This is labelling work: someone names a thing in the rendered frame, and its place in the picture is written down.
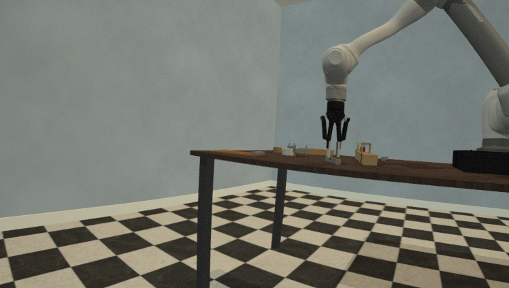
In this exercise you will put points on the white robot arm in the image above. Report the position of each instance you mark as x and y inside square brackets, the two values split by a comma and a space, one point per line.
[337, 63]

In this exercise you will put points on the cream short cylinder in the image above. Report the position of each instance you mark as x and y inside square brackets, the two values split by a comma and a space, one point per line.
[287, 151]

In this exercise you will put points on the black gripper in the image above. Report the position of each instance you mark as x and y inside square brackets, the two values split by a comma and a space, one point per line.
[335, 114]

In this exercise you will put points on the brown clipboard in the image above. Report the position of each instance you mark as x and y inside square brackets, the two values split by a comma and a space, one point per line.
[232, 152]

